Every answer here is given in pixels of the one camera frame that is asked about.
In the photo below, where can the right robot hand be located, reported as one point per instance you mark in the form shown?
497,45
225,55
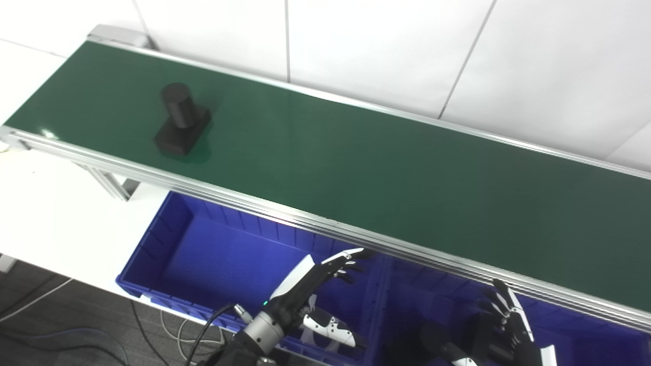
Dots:
516,338

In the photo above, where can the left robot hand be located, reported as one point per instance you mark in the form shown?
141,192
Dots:
300,292

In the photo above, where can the black cylinder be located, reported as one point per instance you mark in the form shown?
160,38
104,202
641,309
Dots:
180,124

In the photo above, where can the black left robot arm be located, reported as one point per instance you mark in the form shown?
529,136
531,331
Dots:
249,343

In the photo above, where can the blue bin holding black parts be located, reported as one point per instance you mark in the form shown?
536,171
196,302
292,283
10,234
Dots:
585,335

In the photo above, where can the blue bin holding white part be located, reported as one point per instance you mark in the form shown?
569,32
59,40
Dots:
224,259

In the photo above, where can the green conveyor belt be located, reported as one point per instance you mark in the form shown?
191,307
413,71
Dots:
386,173

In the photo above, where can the aluminium conveyor support leg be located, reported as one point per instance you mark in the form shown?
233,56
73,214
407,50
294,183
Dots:
114,184

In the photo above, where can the grey conveyor end cover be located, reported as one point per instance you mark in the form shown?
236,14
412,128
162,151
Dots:
122,36

